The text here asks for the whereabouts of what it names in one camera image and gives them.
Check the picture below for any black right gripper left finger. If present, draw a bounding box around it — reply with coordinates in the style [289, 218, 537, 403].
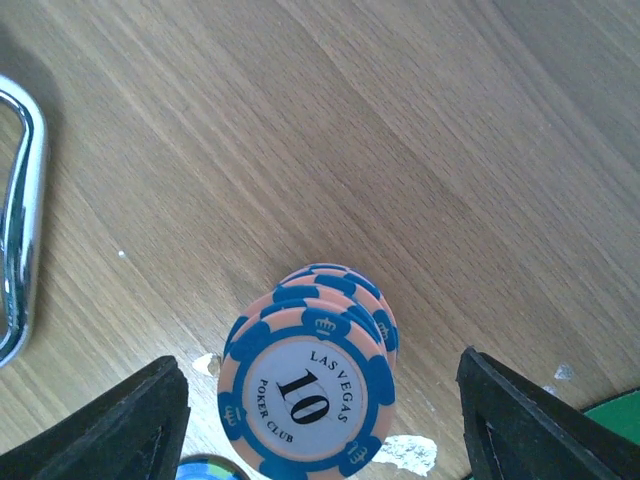
[1, 356, 190, 479]

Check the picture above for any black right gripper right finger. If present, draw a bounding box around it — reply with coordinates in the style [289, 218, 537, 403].
[456, 347, 639, 479]

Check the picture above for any teal green 50 chip stack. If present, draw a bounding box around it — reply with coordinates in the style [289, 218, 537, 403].
[175, 455, 247, 480]

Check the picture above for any green round poker mat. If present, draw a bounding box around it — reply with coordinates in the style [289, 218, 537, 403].
[584, 387, 640, 444]

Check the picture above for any black aluminium poker case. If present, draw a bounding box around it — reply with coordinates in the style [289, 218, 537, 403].
[1, 76, 49, 366]

